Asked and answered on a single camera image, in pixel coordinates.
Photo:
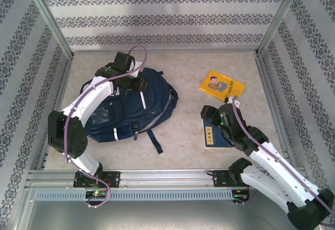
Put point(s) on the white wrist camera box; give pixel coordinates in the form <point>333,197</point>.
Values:
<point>233,101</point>
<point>136,68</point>

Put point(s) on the circuit board with green light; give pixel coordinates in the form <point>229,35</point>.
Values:
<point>95,194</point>

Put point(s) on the dark blue book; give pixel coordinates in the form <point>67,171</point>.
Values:
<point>214,138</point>

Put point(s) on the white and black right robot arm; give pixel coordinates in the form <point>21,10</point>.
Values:
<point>274,177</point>

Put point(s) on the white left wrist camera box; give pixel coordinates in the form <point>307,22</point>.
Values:
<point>136,68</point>

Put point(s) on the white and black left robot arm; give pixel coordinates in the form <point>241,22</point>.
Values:
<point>86,102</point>

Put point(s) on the yellow cartoon book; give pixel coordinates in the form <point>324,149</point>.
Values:
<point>220,83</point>

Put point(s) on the thin aluminium rail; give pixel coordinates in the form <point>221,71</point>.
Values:
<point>209,51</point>

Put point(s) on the navy blue backpack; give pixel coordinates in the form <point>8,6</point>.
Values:
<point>146,109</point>

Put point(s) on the aluminium side rail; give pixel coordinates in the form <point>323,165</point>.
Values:
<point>274,109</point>
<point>56,96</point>

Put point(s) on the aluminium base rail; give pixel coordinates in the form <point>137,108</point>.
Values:
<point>165,177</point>

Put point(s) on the aluminium frame post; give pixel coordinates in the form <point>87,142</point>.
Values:
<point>49,21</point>
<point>280,18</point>

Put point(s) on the grey metal panel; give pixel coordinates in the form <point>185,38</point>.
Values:
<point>167,215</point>

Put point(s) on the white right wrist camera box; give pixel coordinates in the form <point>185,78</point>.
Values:
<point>233,101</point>

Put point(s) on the small circuit board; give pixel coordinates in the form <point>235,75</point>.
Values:
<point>239,196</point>

